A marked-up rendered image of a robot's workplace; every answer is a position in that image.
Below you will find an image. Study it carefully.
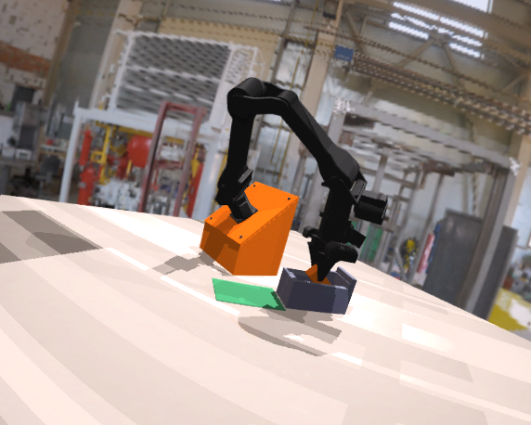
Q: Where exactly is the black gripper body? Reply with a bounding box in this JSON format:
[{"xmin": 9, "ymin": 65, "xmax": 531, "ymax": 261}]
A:
[{"xmin": 302, "ymin": 208, "xmax": 358, "ymax": 264}]

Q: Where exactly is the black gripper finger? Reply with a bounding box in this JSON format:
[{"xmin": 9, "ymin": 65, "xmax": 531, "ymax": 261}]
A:
[
  {"xmin": 317, "ymin": 251, "xmax": 339, "ymax": 282},
  {"xmin": 307, "ymin": 241, "xmax": 325, "ymax": 266}
]

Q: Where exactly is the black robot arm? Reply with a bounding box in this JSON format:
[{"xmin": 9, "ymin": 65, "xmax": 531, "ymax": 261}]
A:
[{"xmin": 215, "ymin": 77, "xmax": 389, "ymax": 225}]

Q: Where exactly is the orange l-shaped part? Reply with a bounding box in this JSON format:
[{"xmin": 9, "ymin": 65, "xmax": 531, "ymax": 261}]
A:
[{"xmin": 305, "ymin": 264, "xmax": 330, "ymax": 285}]

